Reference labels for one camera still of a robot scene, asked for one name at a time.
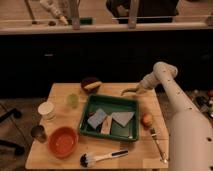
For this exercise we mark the white lidded cup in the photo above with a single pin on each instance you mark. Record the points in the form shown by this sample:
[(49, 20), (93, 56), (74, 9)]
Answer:
[(46, 110)]

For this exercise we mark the green translucent cup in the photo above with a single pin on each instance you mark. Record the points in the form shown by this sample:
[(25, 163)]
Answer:
[(73, 100)]

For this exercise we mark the blue sponge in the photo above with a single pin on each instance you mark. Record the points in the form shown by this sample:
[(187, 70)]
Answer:
[(97, 118)]

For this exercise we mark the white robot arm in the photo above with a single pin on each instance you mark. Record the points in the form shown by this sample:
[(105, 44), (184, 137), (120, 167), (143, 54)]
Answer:
[(191, 133)]

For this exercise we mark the yellow corn cob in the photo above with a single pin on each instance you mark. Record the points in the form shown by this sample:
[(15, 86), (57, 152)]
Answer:
[(92, 85)]

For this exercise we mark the dark brown bowl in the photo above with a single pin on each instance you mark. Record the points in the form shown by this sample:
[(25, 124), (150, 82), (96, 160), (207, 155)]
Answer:
[(89, 80)]

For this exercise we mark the wooden table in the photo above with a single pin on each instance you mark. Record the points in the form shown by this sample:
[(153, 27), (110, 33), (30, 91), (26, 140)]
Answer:
[(144, 153)]

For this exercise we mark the grey folded cloth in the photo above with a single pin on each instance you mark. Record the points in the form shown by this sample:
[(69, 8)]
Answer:
[(122, 118)]

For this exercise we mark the silver fork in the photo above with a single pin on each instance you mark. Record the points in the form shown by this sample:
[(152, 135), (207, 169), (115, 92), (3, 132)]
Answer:
[(161, 152)]

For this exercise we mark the metal cup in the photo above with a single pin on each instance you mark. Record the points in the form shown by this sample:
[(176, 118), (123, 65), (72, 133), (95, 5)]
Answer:
[(38, 133)]

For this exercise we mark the red bowl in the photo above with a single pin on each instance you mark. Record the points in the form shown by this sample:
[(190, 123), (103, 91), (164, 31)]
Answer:
[(62, 142)]

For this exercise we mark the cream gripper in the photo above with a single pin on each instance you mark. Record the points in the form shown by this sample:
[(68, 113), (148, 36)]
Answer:
[(144, 85)]

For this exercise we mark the green plastic tray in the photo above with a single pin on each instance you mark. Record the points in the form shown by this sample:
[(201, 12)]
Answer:
[(110, 104)]

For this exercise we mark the beige sponge block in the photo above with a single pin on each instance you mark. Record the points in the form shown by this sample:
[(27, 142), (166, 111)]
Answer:
[(106, 126)]

